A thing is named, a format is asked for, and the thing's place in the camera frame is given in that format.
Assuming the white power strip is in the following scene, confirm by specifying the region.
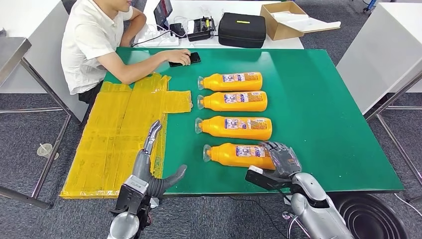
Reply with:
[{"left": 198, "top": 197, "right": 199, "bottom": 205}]
[{"left": 135, "top": 29, "right": 180, "bottom": 47}]

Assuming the stainless steel table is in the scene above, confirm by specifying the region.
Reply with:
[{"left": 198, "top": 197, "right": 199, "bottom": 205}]
[{"left": 0, "top": 36, "right": 73, "bottom": 209}]

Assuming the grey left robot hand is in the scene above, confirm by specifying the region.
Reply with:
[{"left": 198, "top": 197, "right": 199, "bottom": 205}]
[{"left": 131, "top": 119, "right": 188, "bottom": 199}]

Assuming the clear plastic cup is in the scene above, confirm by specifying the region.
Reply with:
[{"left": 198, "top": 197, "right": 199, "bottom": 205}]
[{"left": 37, "top": 142, "right": 59, "bottom": 161}]

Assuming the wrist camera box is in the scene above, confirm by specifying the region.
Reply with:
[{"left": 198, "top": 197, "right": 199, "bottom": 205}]
[
  {"left": 115, "top": 175, "right": 149, "bottom": 215},
  {"left": 245, "top": 166, "right": 293, "bottom": 191}
]

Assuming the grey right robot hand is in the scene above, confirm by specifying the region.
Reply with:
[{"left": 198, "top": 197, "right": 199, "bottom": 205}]
[{"left": 260, "top": 141, "right": 302, "bottom": 179}]

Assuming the black label printer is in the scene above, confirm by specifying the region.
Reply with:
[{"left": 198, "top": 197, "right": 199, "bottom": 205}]
[{"left": 187, "top": 15, "right": 216, "bottom": 42}]

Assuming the person's right hand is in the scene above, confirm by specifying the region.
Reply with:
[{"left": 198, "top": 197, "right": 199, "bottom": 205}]
[{"left": 166, "top": 48, "right": 192, "bottom": 67}]

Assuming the white desk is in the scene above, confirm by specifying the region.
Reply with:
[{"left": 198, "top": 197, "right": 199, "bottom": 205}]
[{"left": 0, "top": 0, "right": 90, "bottom": 123}]

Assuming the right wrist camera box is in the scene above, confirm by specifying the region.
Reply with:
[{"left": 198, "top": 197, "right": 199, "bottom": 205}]
[{"left": 245, "top": 166, "right": 293, "bottom": 191}]

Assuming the black power cable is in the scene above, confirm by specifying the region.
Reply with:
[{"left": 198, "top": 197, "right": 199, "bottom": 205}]
[{"left": 131, "top": 29, "right": 172, "bottom": 47}]

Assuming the white floor cable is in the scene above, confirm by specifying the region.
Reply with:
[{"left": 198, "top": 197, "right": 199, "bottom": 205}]
[{"left": 394, "top": 193, "right": 422, "bottom": 217}]

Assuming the black power adapter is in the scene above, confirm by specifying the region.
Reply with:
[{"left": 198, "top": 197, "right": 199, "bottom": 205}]
[{"left": 169, "top": 22, "right": 188, "bottom": 38}]

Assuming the black tablet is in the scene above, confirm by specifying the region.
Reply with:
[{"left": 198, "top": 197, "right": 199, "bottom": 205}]
[{"left": 153, "top": 0, "right": 173, "bottom": 30}]

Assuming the black zip case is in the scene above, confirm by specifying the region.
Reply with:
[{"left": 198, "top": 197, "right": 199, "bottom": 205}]
[{"left": 217, "top": 12, "right": 267, "bottom": 49}]

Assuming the white paper sheet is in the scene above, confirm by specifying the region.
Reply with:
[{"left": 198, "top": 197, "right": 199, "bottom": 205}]
[{"left": 271, "top": 11, "right": 342, "bottom": 33}]

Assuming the black round stool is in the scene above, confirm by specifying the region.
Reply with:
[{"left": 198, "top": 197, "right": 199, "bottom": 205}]
[{"left": 329, "top": 193, "right": 410, "bottom": 239}]

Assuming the person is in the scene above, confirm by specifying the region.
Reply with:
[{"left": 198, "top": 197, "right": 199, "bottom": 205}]
[{"left": 61, "top": 0, "right": 192, "bottom": 105}]

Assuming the brown cardboard box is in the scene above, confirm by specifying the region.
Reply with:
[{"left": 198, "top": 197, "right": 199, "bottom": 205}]
[{"left": 260, "top": 0, "right": 306, "bottom": 41}]

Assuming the black smartphone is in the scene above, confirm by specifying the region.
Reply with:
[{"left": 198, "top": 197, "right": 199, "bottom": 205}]
[{"left": 169, "top": 52, "right": 202, "bottom": 68}]

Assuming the yellow taped cardboard mat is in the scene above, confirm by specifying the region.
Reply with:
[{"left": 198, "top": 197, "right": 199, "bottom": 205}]
[{"left": 59, "top": 72, "right": 194, "bottom": 200}]

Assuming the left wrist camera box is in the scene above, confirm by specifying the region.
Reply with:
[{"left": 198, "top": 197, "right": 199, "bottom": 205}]
[{"left": 115, "top": 175, "right": 149, "bottom": 215}]

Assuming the white side table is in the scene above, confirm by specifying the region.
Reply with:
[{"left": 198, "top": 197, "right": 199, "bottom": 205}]
[{"left": 336, "top": 1, "right": 422, "bottom": 115}]

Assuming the orange detergent bottle clear cap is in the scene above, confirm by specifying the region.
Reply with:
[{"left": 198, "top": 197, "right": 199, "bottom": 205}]
[
  {"left": 197, "top": 72, "right": 263, "bottom": 92},
  {"left": 203, "top": 142, "right": 278, "bottom": 171},
  {"left": 194, "top": 115, "right": 273, "bottom": 141},
  {"left": 197, "top": 91, "right": 268, "bottom": 112}
]

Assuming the steel table leg frame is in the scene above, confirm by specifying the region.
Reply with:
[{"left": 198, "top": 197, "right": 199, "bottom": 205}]
[{"left": 364, "top": 71, "right": 422, "bottom": 204}]

